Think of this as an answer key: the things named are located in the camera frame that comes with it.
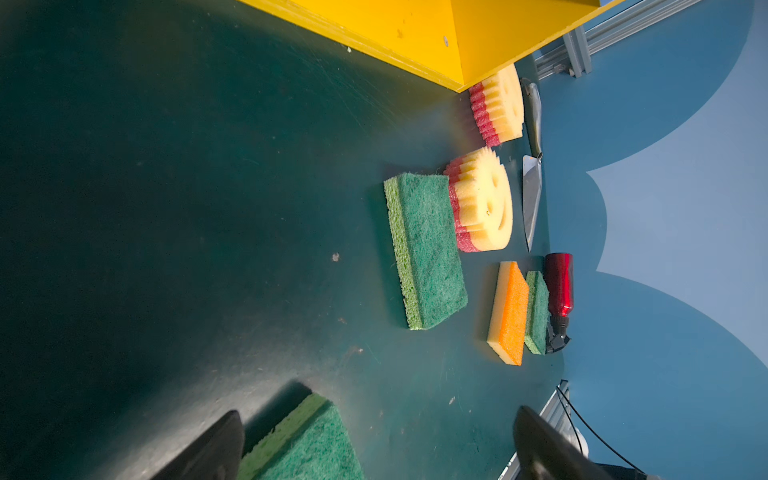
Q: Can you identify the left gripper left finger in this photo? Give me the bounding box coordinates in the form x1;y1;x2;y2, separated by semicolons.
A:
152;410;245;480

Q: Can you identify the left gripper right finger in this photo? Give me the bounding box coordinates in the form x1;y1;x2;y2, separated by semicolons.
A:
513;406;610;480

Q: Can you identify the yellow smiley sponge near shelf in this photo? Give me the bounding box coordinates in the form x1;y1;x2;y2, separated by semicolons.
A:
469;64;524;147

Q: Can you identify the yellow shelf with pink and blue boards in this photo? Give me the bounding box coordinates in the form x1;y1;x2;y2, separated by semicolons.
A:
246;0;615;92

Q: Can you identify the green sponge centre front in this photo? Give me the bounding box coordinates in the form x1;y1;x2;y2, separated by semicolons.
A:
237;393;365;479

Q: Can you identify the orange sponge right tilted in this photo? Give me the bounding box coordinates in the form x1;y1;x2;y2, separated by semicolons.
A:
486;261;529;366

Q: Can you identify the green sponge right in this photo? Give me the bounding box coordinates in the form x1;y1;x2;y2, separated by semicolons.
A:
524;271;549;355

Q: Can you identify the red bottle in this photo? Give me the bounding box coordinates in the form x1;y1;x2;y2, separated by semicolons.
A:
544;253;574;354

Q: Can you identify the green sponge centre upright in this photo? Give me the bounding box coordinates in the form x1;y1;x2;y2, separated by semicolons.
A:
383;173;468;330

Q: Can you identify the yellow smiley sponge centre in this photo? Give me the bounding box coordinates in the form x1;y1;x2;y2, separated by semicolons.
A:
443;147;514;252

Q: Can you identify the metal trowel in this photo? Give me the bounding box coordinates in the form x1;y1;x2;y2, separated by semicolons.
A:
520;78;543;251

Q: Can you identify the aluminium frame rail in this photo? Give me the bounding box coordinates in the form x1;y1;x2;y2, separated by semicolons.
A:
534;0;699;80

